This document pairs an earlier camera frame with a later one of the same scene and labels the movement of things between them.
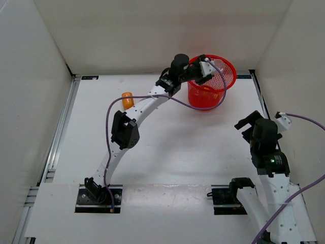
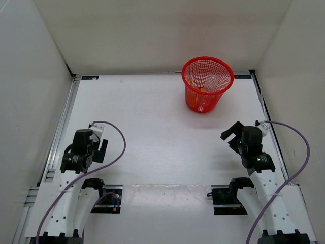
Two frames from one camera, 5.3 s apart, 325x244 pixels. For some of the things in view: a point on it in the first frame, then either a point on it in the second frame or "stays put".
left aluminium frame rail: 47,173 stays put
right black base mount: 225,200 stays put
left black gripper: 200,80 -> 99,154
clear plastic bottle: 219,64 -> 210,88
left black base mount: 86,203 stays put
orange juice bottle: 127,103 -> 191,83
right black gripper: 250,119 -> 236,128
